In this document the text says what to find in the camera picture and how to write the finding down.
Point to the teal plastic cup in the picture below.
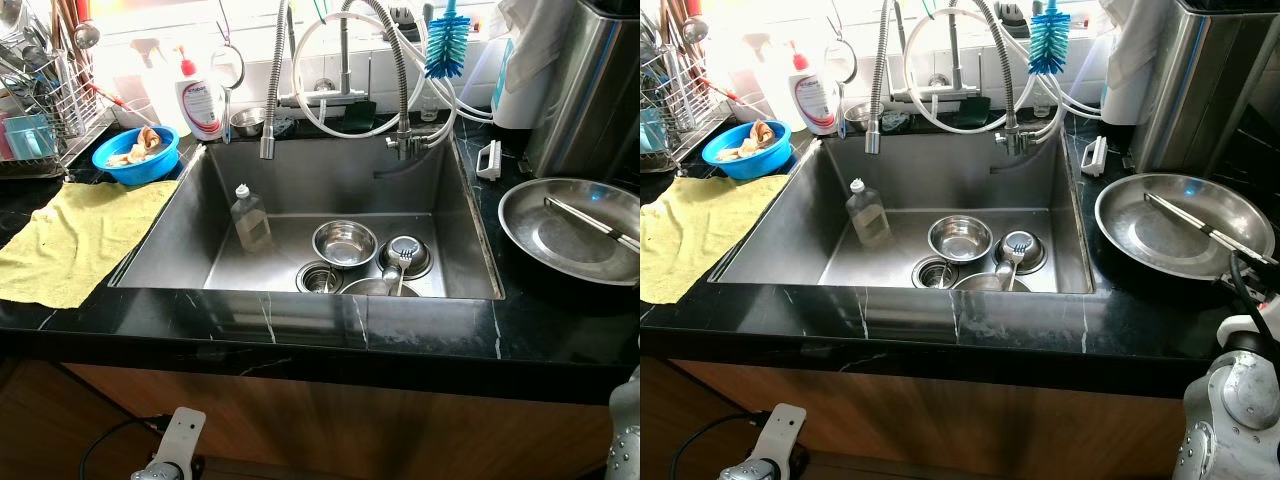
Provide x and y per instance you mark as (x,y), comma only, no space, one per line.
(28,138)
(652,130)

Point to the yellow dish cloth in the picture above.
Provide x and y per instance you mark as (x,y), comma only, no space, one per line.
(70,245)
(700,235)

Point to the steel fork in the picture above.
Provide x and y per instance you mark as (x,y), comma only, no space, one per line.
(1020,245)
(405,252)

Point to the medium steel bowl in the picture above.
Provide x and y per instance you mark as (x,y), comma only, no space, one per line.
(958,240)
(345,245)

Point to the large steel bowl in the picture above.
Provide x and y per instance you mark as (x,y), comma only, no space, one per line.
(975,283)
(365,288)

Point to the white hanging cloth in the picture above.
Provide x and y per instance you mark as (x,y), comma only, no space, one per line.
(530,60)
(1140,60)

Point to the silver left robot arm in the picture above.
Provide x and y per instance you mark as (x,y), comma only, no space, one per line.
(165,472)
(760,472)

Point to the blue plastic bowl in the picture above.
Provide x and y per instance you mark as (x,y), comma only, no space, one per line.
(140,174)
(750,169)

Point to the white spray bottle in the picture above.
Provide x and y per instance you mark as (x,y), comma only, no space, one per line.
(160,95)
(770,90)

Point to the steel sink drain strainer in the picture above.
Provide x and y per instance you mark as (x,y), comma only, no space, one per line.
(932,274)
(318,280)

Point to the white red pump soap bottle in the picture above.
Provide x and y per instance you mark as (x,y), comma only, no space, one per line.
(812,100)
(198,108)

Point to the large round steel tray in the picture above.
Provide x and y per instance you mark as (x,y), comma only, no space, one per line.
(560,250)
(1160,240)

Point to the stainless steel kitchen sink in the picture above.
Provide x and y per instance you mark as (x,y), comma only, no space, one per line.
(930,175)
(320,180)

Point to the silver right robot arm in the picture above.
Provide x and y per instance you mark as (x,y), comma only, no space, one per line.
(625,430)
(1230,410)

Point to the brown wood sink cabinet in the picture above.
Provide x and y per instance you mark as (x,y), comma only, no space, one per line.
(950,430)
(350,430)

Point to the steel spring pull-down faucet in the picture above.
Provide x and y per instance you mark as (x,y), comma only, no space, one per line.
(272,105)
(878,100)

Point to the steel chopstick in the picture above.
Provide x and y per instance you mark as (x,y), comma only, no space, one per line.
(1195,220)
(590,218)
(1197,229)
(592,227)

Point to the clear dish soap bottle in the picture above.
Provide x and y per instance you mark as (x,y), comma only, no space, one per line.
(867,220)
(250,225)

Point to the dark green sponge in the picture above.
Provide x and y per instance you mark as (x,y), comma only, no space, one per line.
(970,112)
(360,115)

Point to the brown food scraps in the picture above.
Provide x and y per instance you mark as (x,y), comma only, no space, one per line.
(762,135)
(148,140)

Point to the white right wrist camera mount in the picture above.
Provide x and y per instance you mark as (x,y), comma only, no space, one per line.
(1240,327)

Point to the blue bottle brush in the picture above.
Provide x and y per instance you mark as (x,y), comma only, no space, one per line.
(447,48)
(1050,42)

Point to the steel ladle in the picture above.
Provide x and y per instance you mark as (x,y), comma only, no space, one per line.
(697,30)
(86,35)

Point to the tall brushed steel container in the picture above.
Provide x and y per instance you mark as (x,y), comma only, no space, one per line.
(1200,90)
(585,90)

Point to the tiny steel bowl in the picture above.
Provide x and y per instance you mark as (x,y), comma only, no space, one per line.
(860,116)
(247,122)

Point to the small steel bowl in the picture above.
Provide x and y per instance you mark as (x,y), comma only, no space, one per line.
(422,264)
(1038,258)

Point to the straight steel water tap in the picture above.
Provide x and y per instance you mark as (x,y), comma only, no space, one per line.
(325,98)
(935,93)

